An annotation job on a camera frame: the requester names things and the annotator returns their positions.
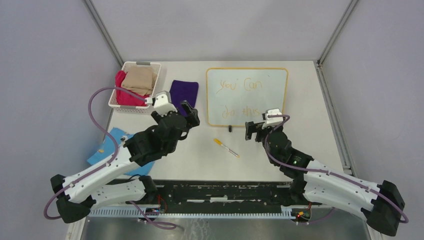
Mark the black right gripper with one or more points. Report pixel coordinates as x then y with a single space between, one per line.
252 127

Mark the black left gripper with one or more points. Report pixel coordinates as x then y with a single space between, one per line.
193 118

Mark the white marker pen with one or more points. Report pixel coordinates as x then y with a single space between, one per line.
230 151

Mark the yellow framed whiteboard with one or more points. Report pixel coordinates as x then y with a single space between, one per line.
236 95

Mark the yellow marker cap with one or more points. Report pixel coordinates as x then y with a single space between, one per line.
217 141

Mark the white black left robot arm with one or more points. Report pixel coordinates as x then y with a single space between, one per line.
77 195

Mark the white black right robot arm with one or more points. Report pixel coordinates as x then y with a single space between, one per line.
380 205

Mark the purple towel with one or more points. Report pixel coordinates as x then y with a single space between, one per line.
183 91

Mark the beige cloth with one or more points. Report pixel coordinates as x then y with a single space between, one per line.
140 80

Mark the pink cloth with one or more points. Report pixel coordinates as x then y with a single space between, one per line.
124 98

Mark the blue cartoon cloth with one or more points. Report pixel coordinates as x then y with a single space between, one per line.
107 148

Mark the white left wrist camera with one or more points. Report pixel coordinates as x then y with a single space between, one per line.
161 103

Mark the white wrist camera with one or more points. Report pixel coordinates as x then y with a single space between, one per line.
161 103
272 118

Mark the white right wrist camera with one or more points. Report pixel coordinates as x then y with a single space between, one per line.
272 118

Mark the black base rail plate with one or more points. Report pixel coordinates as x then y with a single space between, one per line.
222 197

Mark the white toothed cable duct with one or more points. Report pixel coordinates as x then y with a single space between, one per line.
133 212

